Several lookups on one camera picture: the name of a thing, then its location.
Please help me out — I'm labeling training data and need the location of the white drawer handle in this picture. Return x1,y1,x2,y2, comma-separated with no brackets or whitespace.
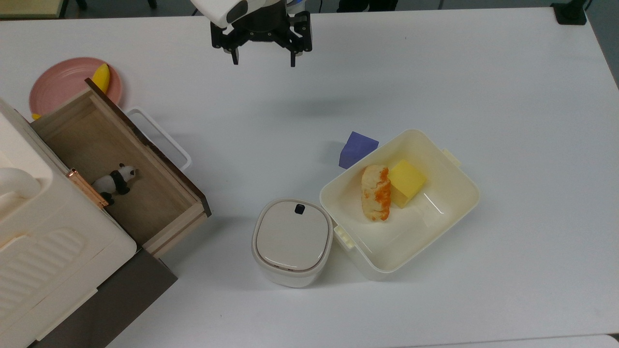
124,106,193,172

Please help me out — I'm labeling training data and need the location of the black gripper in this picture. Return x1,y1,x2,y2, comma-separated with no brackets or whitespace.
210,0,313,68

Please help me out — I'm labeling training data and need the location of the toy panda figure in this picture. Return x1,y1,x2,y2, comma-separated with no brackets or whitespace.
91,163,138,206

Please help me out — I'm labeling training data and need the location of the pink plate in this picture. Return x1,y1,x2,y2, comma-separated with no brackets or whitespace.
29,57,123,117

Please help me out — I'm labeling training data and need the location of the dark brown cabinet base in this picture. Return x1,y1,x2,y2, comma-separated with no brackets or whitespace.
29,249,178,348

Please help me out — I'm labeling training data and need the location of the black clamp mount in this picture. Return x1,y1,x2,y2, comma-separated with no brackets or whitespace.
550,0,589,26

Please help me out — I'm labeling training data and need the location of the yellow banana toy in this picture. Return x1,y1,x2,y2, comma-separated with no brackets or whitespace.
91,63,111,94

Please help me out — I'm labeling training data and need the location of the copper latch strip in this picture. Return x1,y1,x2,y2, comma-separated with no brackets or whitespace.
66,169,110,209

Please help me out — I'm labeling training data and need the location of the wooden drawer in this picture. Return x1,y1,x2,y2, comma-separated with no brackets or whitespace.
30,78,212,258

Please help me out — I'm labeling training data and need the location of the purple cube block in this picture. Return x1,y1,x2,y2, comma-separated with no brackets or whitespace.
338,131,380,170

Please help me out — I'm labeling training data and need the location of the cream storage cabinet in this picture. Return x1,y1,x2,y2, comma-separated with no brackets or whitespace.
0,98,138,348

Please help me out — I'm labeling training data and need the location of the cream plastic bin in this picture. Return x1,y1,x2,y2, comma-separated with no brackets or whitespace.
319,129,481,281

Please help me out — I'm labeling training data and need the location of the white lidded trash can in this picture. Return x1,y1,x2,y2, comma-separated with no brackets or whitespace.
251,198,334,289

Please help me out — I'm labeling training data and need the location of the yellow block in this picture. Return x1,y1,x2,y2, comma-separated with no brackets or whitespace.
388,159,427,209

